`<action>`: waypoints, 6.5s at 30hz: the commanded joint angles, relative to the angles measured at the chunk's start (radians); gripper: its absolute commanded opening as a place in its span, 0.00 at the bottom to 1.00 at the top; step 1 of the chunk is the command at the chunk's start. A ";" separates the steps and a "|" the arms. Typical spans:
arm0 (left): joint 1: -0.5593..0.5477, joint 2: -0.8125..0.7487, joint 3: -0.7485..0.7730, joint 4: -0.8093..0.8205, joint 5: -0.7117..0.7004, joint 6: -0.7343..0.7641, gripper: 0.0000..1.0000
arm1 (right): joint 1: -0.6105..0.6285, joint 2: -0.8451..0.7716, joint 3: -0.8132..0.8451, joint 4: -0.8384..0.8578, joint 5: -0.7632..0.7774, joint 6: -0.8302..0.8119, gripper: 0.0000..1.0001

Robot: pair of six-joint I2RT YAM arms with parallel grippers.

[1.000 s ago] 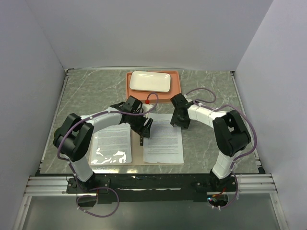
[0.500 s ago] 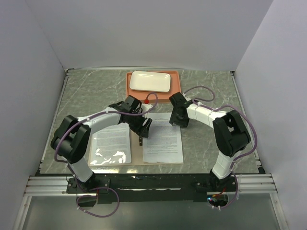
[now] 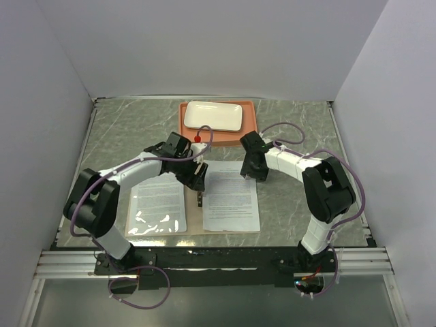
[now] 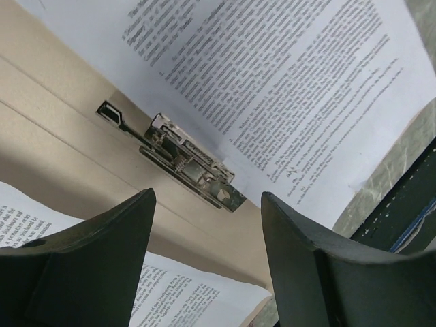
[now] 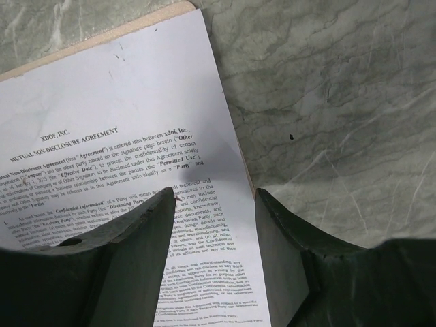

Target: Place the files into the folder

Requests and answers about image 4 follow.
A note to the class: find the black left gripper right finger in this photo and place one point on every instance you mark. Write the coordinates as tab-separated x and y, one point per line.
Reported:
321	278

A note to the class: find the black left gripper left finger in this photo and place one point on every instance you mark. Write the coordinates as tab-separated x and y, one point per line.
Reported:
86	275

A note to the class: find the white printed paper sheets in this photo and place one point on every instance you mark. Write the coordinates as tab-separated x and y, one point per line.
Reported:
300	98

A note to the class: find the white printed paper sheet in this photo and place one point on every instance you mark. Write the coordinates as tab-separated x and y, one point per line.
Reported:
168	294

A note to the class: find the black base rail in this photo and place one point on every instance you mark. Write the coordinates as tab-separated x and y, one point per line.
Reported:
404	221

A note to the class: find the tan paper folder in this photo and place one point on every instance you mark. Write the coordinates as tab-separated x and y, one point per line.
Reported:
58	150

